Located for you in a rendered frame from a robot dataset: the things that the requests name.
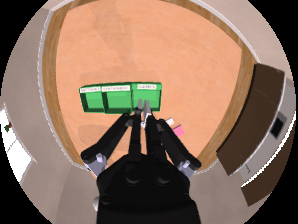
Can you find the green three-compartment bin rack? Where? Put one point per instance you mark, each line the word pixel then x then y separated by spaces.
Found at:
pixel 121 101

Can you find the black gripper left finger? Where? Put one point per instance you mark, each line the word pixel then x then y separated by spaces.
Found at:
pixel 95 156

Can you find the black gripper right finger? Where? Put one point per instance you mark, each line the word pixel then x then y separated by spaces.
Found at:
pixel 177 152

